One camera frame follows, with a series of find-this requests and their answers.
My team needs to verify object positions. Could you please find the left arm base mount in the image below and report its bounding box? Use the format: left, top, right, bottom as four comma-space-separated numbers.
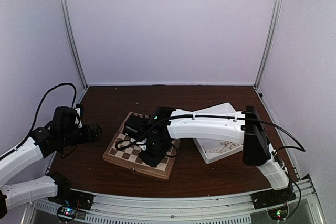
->
47, 172, 94, 210

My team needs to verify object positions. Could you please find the front aluminium rail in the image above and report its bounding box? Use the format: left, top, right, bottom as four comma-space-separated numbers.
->
21, 178, 326, 223

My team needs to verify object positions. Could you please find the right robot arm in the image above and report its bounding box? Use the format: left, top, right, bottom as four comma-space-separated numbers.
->
136, 105, 293, 204

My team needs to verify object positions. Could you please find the wooden chess board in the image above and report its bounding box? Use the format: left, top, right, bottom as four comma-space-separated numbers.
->
102, 112, 182, 180

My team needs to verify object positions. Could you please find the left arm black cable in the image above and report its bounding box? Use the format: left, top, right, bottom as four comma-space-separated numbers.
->
31, 82, 79, 135

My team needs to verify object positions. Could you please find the right aluminium frame post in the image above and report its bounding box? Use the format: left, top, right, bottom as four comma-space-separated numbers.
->
254, 0, 283, 90

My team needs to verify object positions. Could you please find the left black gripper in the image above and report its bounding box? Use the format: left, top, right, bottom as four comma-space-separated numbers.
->
60, 122, 102, 147

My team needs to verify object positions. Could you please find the white plastic tray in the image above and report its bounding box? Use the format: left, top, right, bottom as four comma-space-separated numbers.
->
193, 102, 243, 164

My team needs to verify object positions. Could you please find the pile of white chess pieces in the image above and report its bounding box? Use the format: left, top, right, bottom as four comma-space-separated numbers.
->
209, 141, 242, 154

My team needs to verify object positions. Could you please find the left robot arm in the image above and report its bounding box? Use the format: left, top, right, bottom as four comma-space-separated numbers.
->
1, 104, 102, 217

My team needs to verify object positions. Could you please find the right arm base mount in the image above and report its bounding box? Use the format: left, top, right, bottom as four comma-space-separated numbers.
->
251, 188, 297, 209

